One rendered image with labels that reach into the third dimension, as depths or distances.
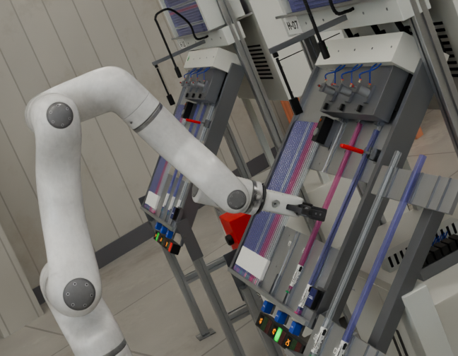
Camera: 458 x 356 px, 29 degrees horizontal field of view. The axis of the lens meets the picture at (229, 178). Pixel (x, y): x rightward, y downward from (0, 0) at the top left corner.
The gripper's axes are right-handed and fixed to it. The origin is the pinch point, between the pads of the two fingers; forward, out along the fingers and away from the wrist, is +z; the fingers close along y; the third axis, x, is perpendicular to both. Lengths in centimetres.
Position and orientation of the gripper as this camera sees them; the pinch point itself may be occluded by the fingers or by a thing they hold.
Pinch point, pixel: (314, 212)
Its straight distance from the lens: 222.9
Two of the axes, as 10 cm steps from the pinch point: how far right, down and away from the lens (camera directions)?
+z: 9.3, 2.2, 3.0
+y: -2.8, -1.0, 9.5
